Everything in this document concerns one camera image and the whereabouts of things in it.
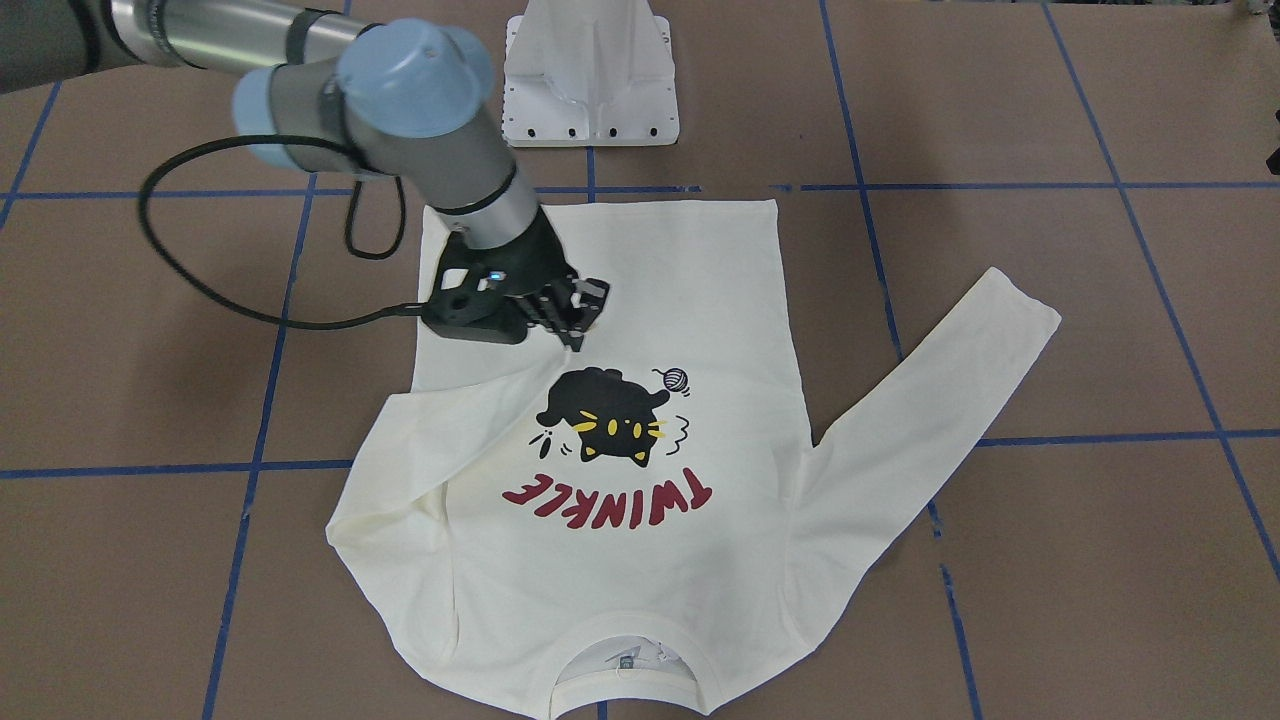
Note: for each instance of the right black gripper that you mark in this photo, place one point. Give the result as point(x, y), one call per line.
point(538, 259)

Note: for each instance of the cream long sleeve shirt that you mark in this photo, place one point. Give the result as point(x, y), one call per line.
point(649, 517)

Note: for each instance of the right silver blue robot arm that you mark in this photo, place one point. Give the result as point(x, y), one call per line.
point(321, 92)

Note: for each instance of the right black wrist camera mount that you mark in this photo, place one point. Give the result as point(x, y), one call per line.
point(467, 303)

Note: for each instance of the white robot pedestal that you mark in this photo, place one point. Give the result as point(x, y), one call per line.
point(589, 73)

